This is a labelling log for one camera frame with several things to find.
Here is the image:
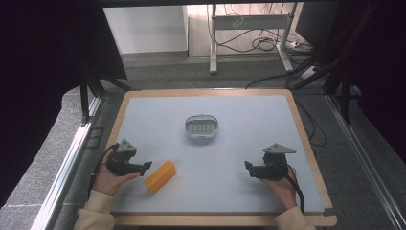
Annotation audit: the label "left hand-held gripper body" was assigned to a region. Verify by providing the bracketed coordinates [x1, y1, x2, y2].
[105, 138, 146, 177]

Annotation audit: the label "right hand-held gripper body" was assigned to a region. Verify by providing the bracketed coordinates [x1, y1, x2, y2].
[248, 143, 297, 182]

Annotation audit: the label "orange soap bar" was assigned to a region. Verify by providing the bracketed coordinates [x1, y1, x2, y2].
[144, 159, 178, 196]

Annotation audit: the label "white soap dish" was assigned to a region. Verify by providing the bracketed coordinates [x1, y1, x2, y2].
[184, 114, 220, 140]

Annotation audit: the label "person's left hand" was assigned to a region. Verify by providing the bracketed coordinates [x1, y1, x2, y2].
[92, 150, 142, 196]

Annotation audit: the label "person's right hand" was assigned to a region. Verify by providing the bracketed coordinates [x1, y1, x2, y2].
[259, 166, 299, 212]

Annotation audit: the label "light blue table mat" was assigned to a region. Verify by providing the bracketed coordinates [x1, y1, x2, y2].
[110, 94, 326, 215]

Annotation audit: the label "black metal stand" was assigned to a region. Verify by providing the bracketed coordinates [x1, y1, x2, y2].
[78, 63, 133, 127]
[288, 3, 377, 126]

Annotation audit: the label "white power strip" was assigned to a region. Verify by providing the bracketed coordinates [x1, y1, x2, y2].
[300, 65, 320, 81]

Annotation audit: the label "black curtain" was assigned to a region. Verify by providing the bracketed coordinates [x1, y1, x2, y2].
[322, 0, 406, 164]
[0, 0, 128, 209]

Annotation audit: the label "white board panel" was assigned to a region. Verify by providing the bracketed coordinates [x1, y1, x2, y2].
[102, 5, 190, 56]

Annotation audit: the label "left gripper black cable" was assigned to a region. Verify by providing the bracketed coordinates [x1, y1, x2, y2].
[87, 143, 120, 201]

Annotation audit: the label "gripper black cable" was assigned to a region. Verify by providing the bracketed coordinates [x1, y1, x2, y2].
[284, 164, 305, 215]
[87, 143, 120, 201]

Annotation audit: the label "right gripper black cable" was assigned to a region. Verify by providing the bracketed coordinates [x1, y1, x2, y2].
[284, 164, 305, 215]

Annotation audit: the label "aluminium rail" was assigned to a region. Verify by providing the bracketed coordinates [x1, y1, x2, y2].
[30, 95, 103, 230]
[325, 94, 406, 230]

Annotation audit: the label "black floor cables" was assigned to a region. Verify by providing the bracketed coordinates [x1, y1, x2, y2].
[210, 3, 327, 148]

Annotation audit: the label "white metal desk frame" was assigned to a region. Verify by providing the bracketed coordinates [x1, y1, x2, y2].
[209, 3, 300, 75]

